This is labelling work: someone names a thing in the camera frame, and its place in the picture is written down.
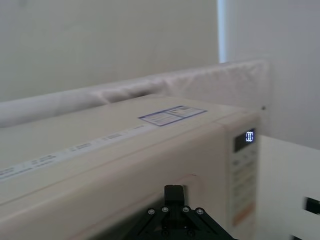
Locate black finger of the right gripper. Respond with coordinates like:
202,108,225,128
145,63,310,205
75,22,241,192
304,196,320,215

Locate grey striped post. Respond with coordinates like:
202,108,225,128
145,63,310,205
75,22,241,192
216,0,236,64

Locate cream microwave oven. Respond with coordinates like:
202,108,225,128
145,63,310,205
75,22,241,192
0,96,262,240

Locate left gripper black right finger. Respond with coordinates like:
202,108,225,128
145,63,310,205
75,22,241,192
174,184,235,240

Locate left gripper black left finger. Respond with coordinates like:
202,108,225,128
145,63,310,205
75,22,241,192
124,184,176,240

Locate oven control panel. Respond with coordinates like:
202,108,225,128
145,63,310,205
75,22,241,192
226,124,261,230

